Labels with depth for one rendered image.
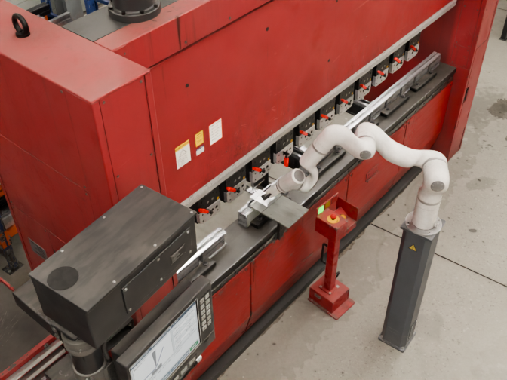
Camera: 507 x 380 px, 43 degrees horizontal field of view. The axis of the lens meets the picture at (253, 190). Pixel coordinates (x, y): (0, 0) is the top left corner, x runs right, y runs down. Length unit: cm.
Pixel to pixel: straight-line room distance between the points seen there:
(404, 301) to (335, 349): 57
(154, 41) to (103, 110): 44
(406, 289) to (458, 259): 108
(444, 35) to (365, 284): 193
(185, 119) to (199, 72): 21
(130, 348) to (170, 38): 113
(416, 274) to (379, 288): 86
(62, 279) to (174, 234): 37
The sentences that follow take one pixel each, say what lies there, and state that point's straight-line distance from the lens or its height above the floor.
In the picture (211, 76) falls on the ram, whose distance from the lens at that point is 277.
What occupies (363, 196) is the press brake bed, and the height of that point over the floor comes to 42.
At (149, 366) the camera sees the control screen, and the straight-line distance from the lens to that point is 232.
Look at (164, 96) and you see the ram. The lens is 259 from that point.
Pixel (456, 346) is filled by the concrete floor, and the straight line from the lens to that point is 431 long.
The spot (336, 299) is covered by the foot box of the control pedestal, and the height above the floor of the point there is 12.
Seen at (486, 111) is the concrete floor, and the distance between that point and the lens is 631.
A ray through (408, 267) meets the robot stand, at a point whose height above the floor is 73.
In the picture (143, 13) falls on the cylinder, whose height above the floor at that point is 233.
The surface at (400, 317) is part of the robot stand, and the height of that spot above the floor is 30.
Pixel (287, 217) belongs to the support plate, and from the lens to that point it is 346.
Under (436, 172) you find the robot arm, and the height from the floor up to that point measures 142.
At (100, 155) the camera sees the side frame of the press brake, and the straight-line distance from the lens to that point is 217.
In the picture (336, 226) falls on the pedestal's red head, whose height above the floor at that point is 78.
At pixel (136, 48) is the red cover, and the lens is 238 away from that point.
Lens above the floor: 340
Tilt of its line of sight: 42 degrees down
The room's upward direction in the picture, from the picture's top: 1 degrees counter-clockwise
